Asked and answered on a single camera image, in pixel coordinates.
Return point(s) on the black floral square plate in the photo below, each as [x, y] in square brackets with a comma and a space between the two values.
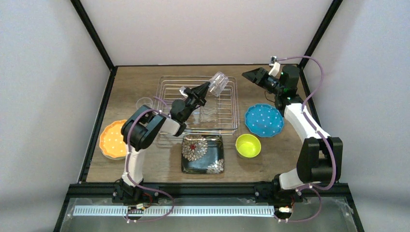
[202, 154]

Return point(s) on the blue polka dot plate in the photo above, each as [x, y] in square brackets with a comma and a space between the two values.
[264, 120]

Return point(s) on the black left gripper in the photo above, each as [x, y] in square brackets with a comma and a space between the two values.
[195, 95]

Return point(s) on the white slotted cable duct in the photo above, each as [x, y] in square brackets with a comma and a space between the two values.
[177, 211]

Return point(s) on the small clear plastic cup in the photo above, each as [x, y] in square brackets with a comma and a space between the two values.
[144, 101]

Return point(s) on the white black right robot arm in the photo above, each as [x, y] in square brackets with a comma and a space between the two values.
[320, 159]

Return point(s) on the orange polka dot plate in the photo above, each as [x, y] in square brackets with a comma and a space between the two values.
[111, 141]

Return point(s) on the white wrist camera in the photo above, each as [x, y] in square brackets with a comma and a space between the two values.
[182, 91]
[275, 66]

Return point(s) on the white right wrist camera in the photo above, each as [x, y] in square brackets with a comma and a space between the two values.
[275, 66]

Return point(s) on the yellow green bowl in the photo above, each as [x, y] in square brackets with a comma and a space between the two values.
[248, 146]

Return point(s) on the black aluminium frame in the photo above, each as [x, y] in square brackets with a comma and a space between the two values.
[194, 191]

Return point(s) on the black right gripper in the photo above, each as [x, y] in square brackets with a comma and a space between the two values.
[265, 80]

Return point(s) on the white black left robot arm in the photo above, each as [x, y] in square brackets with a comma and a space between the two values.
[141, 129]

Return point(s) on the metal wire dish rack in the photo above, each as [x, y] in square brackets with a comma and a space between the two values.
[220, 115]

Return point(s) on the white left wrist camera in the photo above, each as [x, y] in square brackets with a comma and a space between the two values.
[182, 91]

